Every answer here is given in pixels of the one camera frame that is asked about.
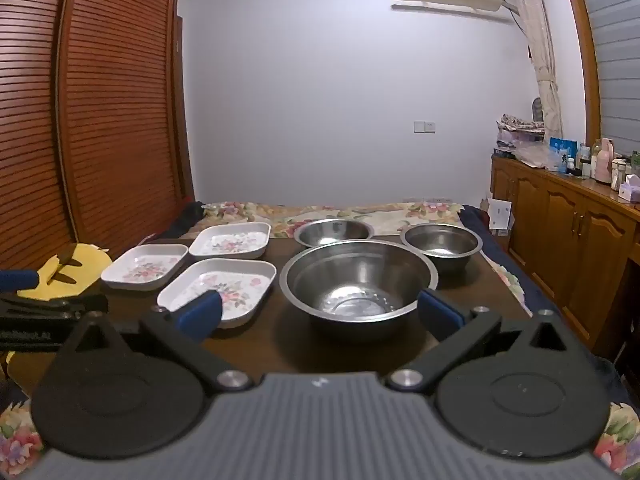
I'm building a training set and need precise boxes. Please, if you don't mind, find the dark cloth with red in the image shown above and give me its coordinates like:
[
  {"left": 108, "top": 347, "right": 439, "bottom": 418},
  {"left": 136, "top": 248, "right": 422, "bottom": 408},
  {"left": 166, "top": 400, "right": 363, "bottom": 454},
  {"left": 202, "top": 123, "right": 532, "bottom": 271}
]
[{"left": 150, "top": 201, "right": 207, "bottom": 241}]

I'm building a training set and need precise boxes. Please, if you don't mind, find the medium deep steel bowl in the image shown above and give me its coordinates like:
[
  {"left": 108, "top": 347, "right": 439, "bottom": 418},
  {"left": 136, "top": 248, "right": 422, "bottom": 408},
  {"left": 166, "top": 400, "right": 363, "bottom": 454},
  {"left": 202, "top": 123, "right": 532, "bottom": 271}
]
[{"left": 399, "top": 223, "right": 484, "bottom": 274}]

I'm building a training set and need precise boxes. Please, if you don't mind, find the yellow plush toy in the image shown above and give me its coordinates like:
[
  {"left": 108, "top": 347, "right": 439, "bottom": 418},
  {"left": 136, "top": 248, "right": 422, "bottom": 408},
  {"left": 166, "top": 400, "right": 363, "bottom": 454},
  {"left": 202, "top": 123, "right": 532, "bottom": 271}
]
[{"left": 16, "top": 242, "right": 112, "bottom": 304}]

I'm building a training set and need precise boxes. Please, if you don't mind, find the pink thermos bottle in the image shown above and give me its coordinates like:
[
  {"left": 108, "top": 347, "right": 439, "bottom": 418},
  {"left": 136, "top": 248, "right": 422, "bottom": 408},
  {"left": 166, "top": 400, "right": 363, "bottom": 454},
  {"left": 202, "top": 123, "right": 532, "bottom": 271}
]
[{"left": 592, "top": 137, "right": 615, "bottom": 184}]

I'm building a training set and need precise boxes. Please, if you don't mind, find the wooden window frame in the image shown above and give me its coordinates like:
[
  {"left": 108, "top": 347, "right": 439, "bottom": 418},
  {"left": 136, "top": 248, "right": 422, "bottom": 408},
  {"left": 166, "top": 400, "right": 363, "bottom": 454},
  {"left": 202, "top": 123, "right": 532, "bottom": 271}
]
[{"left": 556, "top": 0, "right": 602, "bottom": 152}]

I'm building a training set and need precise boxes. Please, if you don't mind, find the stack of folded cloths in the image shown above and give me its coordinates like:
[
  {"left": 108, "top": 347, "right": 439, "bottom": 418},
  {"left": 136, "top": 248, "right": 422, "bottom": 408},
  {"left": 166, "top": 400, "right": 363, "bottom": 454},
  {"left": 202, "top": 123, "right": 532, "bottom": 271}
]
[{"left": 496, "top": 113, "right": 547, "bottom": 152}]

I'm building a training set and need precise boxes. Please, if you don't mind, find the floral blanket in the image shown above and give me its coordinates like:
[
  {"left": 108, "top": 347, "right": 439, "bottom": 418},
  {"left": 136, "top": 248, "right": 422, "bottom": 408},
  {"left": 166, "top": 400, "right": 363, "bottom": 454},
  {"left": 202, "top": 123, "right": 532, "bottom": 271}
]
[{"left": 0, "top": 201, "right": 636, "bottom": 477}]

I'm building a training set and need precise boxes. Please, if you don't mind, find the grey window blind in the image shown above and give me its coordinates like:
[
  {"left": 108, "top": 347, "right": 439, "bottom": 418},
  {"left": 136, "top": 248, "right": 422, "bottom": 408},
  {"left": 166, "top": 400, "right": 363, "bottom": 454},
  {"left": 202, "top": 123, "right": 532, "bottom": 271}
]
[{"left": 574, "top": 0, "right": 640, "bottom": 162}]

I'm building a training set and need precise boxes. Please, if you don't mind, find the purple tissue box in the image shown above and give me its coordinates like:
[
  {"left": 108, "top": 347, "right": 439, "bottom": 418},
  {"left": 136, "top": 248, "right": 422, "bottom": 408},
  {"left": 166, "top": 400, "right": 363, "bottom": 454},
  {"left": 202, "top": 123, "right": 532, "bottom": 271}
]
[{"left": 618, "top": 173, "right": 640, "bottom": 204}]

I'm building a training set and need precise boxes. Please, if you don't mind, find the white paper bag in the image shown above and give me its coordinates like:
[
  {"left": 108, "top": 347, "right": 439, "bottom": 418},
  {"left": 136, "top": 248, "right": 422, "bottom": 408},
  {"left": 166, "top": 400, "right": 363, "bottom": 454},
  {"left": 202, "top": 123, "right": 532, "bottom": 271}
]
[{"left": 487, "top": 197, "right": 515, "bottom": 234}]

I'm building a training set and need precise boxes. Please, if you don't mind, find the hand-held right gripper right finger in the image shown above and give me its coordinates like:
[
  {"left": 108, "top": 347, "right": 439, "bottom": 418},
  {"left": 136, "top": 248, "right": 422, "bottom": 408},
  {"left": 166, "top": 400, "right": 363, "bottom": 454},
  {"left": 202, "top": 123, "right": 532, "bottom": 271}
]
[{"left": 384, "top": 287, "right": 594, "bottom": 394}]

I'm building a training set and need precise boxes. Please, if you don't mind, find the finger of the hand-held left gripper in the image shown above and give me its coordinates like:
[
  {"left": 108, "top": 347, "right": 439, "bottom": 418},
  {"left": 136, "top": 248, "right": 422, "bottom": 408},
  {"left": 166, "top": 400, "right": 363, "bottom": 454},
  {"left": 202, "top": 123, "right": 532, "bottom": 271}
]
[
  {"left": 0, "top": 294, "right": 109, "bottom": 322},
  {"left": 0, "top": 270, "right": 42, "bottom": 292}
]

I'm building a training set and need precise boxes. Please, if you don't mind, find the small shallow steel bowl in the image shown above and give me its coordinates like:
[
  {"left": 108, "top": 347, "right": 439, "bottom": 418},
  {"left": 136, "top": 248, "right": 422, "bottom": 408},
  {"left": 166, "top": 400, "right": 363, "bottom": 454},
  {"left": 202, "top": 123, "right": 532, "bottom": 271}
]
[{"left": 293, "top": 218, "right": 375, "bottom": 249}]

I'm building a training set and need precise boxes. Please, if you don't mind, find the wooden sideboard cabinet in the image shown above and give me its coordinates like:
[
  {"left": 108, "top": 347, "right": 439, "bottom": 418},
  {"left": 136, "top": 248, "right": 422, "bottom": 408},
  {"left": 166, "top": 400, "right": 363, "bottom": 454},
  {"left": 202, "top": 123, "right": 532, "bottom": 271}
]
[{"left": 489, "top": 152, "right": 640, "bottom": 362}]

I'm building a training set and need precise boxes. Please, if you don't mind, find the cream curtain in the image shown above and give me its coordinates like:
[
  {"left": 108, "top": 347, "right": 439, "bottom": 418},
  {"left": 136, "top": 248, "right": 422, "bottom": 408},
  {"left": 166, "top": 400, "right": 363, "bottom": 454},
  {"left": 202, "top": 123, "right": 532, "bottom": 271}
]
[{"left": 502, "top": 0, "right": 564, "bottom": 134}]

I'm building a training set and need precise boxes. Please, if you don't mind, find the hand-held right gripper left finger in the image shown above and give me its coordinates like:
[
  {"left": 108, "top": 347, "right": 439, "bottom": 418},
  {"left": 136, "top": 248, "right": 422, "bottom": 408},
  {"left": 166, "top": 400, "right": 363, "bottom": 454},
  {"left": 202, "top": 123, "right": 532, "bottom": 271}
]
[{"left": 52, "top": 289, "right": 254, "bottom": 394}]

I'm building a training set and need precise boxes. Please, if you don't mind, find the floral white rectangular plate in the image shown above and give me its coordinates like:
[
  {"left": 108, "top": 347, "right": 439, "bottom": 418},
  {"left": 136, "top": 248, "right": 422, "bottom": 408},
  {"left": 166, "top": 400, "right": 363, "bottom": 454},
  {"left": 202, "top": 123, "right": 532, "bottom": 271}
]
[
  {"left": 100, "top": 243, "right": 190, "bottom": 292},
  {"left": 156, "top": 257, "right": 278, "bottom": 330},
  {"left": 188, "top": 221, "right": 272, "bottom": 261}
]

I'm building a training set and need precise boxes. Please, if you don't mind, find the large steel bowl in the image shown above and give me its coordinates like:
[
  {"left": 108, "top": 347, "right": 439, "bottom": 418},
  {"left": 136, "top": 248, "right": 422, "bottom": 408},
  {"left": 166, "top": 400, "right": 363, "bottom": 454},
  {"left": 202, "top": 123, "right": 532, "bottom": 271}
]
[{"left": 279, "top": 239, "right": 440, "bottom": 335}]

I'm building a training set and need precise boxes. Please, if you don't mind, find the wooden louvered wardrobe door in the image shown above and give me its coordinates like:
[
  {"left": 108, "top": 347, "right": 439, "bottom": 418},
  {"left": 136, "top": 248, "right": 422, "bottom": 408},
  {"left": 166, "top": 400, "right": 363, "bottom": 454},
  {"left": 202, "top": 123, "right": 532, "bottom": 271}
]
[
  {"left": 55, "top": 0, "right": 197, "bottom": 257},
  {"left": 0, "top": 0, "right": 81, "bottom": 272}
]

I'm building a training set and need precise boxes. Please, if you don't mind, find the blue packet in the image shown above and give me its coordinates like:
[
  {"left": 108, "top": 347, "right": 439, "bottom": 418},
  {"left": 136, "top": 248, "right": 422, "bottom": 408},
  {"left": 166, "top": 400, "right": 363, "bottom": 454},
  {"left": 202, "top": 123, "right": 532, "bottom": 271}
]
[{"left": 548, "top": 137, "right": 577, "bottom": 172}]

